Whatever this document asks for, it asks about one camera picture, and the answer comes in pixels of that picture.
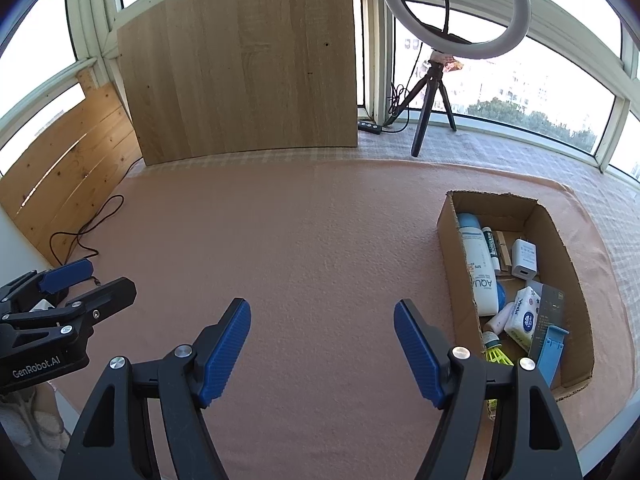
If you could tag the blue plastic phone stand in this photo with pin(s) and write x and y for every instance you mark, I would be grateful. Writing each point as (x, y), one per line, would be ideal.
(552, 355)

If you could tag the dark grey card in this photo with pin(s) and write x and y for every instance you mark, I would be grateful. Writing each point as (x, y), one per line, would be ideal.
(550, 305)

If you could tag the white charger plug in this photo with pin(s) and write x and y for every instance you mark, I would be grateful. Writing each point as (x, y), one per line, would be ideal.
(524, 260)

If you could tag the wooden clothespin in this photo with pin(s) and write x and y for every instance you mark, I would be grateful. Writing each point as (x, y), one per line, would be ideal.
(502, 252)

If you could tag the large wooden board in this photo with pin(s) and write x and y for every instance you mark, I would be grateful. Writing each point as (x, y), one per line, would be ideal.
(240, 60)

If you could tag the white bottle with blue cap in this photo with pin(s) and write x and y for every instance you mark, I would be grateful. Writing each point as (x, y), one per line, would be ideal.
(480, 270)

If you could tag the yellow shuttlecock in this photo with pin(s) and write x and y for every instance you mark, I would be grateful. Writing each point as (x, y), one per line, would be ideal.
(497, 355)

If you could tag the white power strip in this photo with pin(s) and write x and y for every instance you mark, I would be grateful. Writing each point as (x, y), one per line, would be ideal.
(44, 305)

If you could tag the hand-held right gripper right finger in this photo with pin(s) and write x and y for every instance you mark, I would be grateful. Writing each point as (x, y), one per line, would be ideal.
(417, 355)

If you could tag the person's left hand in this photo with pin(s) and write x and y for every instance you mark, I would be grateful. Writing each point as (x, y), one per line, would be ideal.
(30, 425)

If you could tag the white window frame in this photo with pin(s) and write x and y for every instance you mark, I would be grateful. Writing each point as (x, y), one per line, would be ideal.
(92, 20)

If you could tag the pink white tube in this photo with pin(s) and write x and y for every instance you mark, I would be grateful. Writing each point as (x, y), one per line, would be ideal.
(500, 317)

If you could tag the blue round lid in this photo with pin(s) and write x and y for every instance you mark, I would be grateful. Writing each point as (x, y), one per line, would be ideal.
(501, 294)

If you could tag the patterned tissue pack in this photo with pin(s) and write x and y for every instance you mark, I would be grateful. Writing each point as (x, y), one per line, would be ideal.
(522, 317)

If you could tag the checked cloth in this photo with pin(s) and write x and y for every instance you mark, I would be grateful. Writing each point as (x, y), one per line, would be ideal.
(500, 155)

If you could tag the slatted wooden panel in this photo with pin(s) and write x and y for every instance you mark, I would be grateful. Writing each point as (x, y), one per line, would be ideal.
(65, 160)

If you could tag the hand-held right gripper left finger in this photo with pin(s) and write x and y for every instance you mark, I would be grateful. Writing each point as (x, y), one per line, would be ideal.
(227, 355)

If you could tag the cardboard box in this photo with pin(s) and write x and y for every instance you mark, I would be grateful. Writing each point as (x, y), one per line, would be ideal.
(555, 250)

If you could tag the white and green lip balm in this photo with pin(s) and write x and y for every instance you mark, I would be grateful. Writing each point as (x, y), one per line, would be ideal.
(490, 250)

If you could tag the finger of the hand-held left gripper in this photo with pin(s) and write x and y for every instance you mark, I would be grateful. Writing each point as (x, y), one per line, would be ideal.
(67, 275)
(110, 295)

